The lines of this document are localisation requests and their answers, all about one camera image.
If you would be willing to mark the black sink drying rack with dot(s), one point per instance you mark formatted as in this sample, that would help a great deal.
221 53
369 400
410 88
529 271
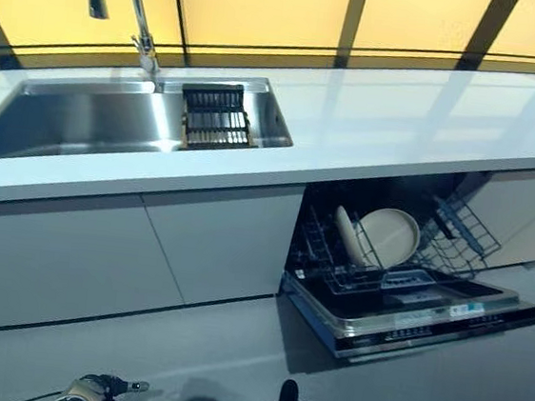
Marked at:
218 119

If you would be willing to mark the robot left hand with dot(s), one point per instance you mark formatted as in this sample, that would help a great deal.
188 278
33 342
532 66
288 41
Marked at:
99 389

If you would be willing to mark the black cabinet toe kick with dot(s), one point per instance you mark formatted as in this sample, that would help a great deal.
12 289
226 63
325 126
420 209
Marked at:
93 314

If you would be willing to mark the chrome gooseneck kitchen faucet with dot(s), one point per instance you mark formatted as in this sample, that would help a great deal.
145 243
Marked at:
140 19

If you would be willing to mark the stainless steel sink basin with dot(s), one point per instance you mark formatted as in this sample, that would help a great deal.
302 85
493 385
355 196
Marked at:
90 115

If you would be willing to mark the beige round plate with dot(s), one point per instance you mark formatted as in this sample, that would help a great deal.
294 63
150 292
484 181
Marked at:
388 239
347 240

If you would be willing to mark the black built-in dishwasher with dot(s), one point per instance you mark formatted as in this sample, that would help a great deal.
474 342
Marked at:
404 310

